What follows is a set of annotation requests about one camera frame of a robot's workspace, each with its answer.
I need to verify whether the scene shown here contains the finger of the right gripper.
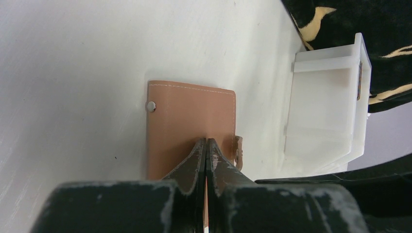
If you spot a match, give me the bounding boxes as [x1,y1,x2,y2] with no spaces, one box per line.
[256,154,412,233]

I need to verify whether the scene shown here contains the tan leather card holder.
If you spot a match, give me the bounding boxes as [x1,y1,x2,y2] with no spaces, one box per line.
[145,80,243,229]

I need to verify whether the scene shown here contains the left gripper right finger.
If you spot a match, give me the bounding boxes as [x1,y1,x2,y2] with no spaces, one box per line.
[206,138,368,233]

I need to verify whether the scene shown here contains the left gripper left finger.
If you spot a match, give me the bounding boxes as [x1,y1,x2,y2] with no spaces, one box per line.
[31,139,206,233]

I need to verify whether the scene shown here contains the black floral plush blanket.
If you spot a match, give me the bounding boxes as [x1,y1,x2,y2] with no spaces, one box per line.
[283,0,412,113]

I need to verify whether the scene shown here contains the white plastic card tray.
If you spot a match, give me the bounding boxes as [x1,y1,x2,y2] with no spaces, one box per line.
[279,33,372,177]

